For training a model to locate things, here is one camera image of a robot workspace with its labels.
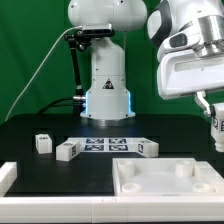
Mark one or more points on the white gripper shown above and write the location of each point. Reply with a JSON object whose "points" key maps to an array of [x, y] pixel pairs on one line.
{"points": [[183, 73]]}

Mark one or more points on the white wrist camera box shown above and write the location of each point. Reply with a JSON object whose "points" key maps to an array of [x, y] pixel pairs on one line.
{"points": [[178, 42]]}

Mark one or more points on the white U-shaped obstacle fence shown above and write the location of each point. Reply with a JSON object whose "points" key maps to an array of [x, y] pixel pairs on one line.
{"points": [[101, 209]]}

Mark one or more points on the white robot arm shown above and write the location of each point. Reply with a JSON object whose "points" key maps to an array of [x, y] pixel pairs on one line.
{"points": [[108, 101]]}

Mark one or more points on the grey camera on mount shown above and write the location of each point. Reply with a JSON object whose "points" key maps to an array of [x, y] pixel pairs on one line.
{"points": [[97, 30]]}

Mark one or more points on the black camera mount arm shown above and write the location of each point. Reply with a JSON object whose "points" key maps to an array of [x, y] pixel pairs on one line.
{"points": [[77, 42]]}

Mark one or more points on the white square table top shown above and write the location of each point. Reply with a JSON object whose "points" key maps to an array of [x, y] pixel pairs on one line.
{"points": [[165, 177]]}

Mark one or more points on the apriltag base sheet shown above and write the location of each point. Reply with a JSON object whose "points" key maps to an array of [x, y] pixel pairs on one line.
{"points": [[116, 144]]}

